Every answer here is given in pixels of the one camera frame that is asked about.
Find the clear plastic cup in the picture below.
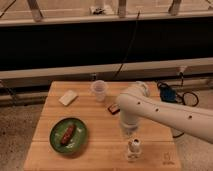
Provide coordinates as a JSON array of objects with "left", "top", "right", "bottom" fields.
[{"left": 90, "top": 80, "right": 108, "bottom": 102}]

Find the brown chocolate bar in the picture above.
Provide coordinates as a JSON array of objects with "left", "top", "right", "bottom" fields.
[{"left": 108, "top": 103, "right": 120, "bottom": 115}]

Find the black hanging cable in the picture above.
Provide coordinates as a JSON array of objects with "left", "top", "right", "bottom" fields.
[{"left": 111, "top": 9, "right": 141, "bottom": 81}]

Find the green plate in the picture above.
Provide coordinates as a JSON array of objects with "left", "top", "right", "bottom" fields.
[{"left": 49, "top": 117, "right": 88, "bottom": 155}]

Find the brown sausage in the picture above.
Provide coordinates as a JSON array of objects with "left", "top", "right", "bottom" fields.
[{"left": 61, "top": 125, "right": 75, "bottom": 145}]

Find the white sponge block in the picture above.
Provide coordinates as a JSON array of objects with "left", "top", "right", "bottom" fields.
[{"left": 59, "top": 90, "right": 78, "bottom": 106}]

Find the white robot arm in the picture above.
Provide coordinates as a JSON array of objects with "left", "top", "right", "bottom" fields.
[{"left": 116, "top": 82, "right": 213, "bottom": 144}]

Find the black floor cable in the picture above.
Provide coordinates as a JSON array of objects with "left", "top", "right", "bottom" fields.
[{"left": 156, "top": 71, "right": 200, "bottom": 139}]

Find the blue object on floor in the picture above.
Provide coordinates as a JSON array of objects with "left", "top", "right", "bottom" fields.
[{"left": 160, "top": 87, "right": 176, "bottom": 103}]

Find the small clear bottle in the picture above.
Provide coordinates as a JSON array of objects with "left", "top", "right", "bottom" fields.
[{"left": 126, "top": 138, "right": 142, "bottom": 162}]

